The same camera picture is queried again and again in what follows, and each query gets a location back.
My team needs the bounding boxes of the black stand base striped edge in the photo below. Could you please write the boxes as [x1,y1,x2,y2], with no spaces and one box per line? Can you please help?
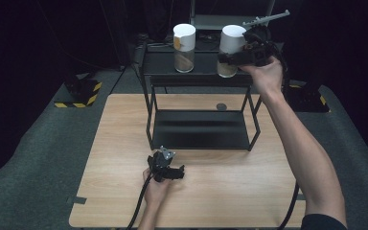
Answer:
[54,77,104,109]
[286,83,331,113]

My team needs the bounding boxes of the person's black sleeve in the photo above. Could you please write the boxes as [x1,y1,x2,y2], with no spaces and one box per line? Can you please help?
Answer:
[300,213,349,230]

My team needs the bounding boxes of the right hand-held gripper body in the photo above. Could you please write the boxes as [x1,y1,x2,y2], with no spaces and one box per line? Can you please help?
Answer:
[241,9,291,67]

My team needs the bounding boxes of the grey tape strip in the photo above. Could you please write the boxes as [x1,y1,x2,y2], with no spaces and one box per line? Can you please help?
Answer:
[66,195,88,205]

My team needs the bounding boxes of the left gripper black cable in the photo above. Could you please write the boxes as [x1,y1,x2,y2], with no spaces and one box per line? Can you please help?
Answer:
[126,173,155,230]

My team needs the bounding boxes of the glass jar with white lid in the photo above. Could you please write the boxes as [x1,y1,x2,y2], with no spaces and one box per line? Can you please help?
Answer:
[172,23,196,74]
[216,24,248,79]

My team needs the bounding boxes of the person's left hand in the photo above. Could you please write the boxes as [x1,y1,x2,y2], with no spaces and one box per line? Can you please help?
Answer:
[142,167,173,206]

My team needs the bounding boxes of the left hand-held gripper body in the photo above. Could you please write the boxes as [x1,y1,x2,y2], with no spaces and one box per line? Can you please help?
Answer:
[147,146,177,183]

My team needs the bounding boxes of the thin black floor cable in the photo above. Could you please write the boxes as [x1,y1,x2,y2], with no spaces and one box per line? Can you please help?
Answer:
[109,62,135,95]

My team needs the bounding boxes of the black metal shelf rack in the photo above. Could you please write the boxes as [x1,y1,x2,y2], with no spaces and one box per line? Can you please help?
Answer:
[139,43,277,151]

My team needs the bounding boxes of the grey metal frame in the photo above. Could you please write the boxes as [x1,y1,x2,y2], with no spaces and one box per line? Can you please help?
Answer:
[188,0,276,53]

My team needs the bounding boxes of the person's right hand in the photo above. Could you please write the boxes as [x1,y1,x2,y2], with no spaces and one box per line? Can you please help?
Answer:
[238,57,285,98]

